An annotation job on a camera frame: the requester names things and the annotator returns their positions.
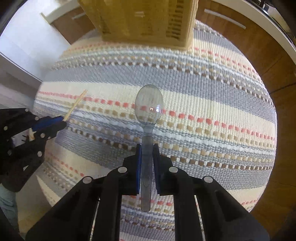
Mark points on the white kitchen countertop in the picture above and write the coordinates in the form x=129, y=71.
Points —
x=266, y=16

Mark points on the wooden cabinet door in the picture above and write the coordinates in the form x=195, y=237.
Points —
x=231, y=41
x=69, y=25

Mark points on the wooden chopstick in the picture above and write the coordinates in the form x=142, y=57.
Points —
x=76, y=104

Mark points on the white refrigerator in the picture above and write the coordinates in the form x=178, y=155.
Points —
x=23, y=53

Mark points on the striped woven mat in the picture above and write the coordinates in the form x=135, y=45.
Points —
x=185, y=139

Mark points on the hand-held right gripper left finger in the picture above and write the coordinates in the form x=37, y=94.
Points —
x=138, y=166

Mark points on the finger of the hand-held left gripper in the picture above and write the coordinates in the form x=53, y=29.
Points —
x=53, y=128
x=46, y=121

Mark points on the yellow plastic utensil basket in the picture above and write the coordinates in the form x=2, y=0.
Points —
x=143, y=20

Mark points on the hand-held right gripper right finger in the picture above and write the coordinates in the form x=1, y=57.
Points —
x=156, y=166

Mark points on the clear plastic spoon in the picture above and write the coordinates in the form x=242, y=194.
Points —
x=149, y=104

